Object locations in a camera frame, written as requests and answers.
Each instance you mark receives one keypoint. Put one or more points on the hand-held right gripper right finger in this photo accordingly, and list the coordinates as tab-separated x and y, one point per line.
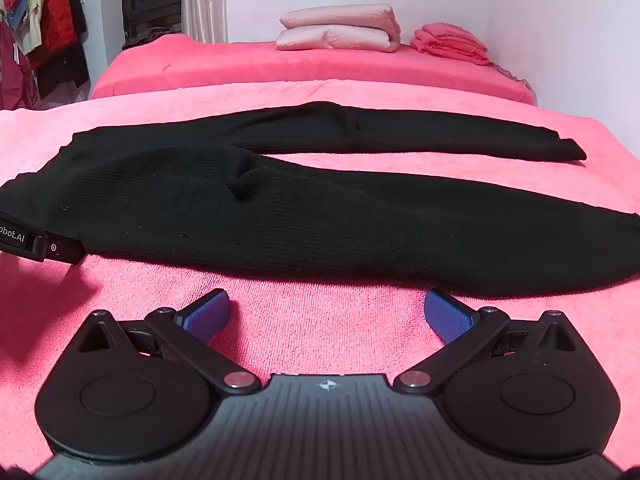
447	312

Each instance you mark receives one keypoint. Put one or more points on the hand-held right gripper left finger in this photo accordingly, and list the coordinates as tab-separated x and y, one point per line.
207	312

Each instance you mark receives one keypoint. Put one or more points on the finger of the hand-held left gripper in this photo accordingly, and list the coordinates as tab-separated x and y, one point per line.
62	249

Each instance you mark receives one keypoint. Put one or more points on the black pants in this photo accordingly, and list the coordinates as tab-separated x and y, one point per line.
300	230

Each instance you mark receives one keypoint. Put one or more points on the pink bed sheet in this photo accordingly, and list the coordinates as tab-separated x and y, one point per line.
325	320

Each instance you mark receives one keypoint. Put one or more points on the maroon garment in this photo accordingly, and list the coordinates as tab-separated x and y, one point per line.
15	80

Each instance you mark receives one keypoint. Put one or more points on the black coat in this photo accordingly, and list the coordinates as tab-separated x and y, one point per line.
77	35

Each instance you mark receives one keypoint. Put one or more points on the blue garment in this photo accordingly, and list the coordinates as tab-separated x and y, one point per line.
17	16

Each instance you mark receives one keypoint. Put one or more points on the red jacket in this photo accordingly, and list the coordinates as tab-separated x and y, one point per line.
57	20

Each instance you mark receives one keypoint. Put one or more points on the dark cloth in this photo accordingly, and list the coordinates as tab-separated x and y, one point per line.
145	38

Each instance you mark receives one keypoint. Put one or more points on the pale yellow garment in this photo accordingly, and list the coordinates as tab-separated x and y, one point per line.
35	5

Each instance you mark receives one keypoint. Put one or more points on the folded pink blanket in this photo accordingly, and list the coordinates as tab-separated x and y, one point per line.
450	44

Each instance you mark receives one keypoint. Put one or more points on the pink curtain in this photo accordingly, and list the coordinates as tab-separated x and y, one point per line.
205	0

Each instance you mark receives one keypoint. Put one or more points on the pale pink pillow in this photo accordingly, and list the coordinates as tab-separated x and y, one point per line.
340	16
335	41

